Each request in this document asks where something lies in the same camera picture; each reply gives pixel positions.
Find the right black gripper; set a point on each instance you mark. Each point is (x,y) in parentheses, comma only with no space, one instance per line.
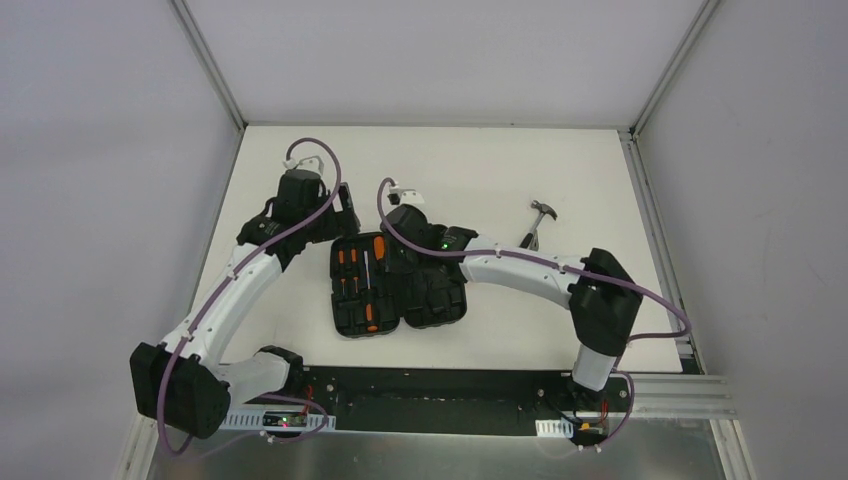
(414,248)

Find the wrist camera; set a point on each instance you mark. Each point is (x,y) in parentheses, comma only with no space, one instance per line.
(404,196)
(314,164)

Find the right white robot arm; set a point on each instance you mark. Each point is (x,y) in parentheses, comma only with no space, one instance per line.
(597,292)

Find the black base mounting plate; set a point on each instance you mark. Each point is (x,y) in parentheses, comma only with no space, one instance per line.
(478,419)

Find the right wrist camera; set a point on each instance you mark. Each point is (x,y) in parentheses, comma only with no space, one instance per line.
(404,196)

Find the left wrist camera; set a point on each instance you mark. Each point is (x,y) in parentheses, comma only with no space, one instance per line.
(314,164)

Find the right white cable duct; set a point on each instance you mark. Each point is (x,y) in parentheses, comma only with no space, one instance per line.
(554,428)

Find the left white cable duct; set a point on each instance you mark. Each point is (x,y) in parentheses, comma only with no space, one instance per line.
(285,420)

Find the aluminium frame rail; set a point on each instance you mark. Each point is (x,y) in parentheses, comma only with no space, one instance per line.
(676,395)

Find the flat screwdriver in case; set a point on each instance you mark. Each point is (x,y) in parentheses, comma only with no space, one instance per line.
(370,315)

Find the small orange black screwdriver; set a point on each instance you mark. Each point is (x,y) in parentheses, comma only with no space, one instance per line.
(341,271)

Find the black plastic tool case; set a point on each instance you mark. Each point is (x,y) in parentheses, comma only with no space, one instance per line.
(420,300)

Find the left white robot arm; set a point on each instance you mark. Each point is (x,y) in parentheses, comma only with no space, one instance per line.
(182,381)

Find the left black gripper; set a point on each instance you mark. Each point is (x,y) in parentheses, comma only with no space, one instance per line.
(344,206)

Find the white cable duct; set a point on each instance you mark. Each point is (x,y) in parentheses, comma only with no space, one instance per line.
(554,428)
(285,420)

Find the large orange black screwdriver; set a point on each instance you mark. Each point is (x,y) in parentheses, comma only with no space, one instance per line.
(376,257)

